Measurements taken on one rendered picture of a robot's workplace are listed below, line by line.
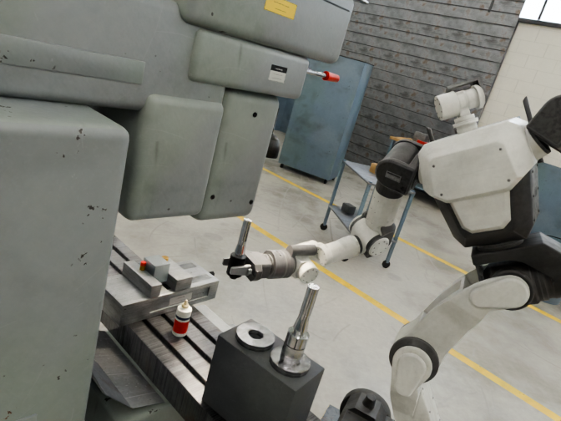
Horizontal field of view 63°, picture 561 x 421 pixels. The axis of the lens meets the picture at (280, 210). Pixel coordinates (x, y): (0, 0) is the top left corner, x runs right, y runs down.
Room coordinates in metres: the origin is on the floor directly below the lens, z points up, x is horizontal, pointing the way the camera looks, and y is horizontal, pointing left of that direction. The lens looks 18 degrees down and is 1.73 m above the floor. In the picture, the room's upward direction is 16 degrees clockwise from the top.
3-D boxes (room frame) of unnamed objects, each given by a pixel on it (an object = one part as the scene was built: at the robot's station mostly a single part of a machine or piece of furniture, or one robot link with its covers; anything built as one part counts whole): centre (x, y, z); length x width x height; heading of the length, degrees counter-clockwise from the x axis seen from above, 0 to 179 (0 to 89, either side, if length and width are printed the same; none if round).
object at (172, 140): (0.97, 0.32, 1.47); 0.24 x 0.19 x 0.26; 51
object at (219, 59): (1.09, 0.22, 1.68); 0.34 x 0.24 x 0.10; 141
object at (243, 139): (1.12, 0.20, 1.47); 0.21 x 0.19 x 0.32; 51
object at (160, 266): (1.22, 0.31, 1.04); 0.06 x 0.05 x 0.06; 53
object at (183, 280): (1.26, 0.28, 1.02); 0.15 x 0.06 x 0.04; 53
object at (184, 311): (1.11, 0.18, 0.98); 0.04 x 0.04 x 0.11
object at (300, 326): (0.85, -0.11, 1.25); 0.03 x 0.03 x 0.11
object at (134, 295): (1.24, 0.29, 0.98); 0.35 x 0.15 x 0.11; 143
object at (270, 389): (0.88, -0.07, 1.03); 0.22 x 0.12 x 0.20; 58
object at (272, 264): (1.26, 0.01, 1.13); 0.13 x 0.12 x 0.10; 36
